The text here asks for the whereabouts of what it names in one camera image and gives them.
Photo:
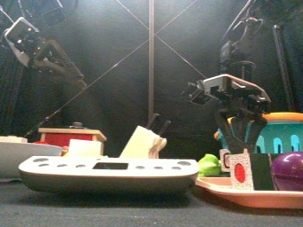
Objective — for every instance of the white sushi piece red centre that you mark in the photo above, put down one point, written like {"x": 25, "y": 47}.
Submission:
{"x": 246, "y": 173}

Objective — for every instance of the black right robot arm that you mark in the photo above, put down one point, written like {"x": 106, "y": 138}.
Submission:
{"x": 237, "y": 59}

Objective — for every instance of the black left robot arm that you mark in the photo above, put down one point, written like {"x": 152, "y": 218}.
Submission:
{"x": 9, "y": 11}

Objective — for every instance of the small white sushi piece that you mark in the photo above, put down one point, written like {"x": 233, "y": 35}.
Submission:
{"x": 225, "y": 161}

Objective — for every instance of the red toy food piece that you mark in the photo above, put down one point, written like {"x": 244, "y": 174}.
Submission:
{"x": 42, "y": 142}

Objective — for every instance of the orange toy food piece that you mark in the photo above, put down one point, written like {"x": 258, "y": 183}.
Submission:
{"x": 65, "y": 150}

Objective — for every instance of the white toy stove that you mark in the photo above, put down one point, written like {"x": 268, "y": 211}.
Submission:
{"x": 106, "y": 174}

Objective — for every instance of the teal basket orange rim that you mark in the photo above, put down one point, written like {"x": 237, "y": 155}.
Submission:
{"x": 282, "y": 136}

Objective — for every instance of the green toy vegetable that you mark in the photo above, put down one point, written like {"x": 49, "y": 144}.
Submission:
{"x": 209, "y": 165}

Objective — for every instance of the purple toy eggplant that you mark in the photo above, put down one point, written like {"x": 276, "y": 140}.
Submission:
{"x": 289, "y": 171}

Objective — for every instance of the red wooden toy box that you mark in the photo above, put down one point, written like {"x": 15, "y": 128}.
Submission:
{"x": 71, "y": 137}

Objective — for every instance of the white toy knife block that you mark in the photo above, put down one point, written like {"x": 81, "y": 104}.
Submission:
{"x": 141, "y": 144}

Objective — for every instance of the pink plastic tray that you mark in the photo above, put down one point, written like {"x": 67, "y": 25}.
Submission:
{"x": 253, "y": 199}

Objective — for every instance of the white item in bowl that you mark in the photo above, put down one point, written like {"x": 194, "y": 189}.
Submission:
{"x": 13, "y": 139}

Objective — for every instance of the white bowl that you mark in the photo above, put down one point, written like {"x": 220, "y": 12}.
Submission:
{"x": 23, "y": 156}

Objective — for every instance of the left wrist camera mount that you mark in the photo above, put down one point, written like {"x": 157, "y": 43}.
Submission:
{"x": 18, "y": 32}

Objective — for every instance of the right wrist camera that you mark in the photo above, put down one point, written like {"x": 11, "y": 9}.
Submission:
{"x": 200, "y": 93}

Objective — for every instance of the vertical metal frame pole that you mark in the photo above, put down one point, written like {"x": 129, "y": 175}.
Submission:
{"x": 152, "y": 59}

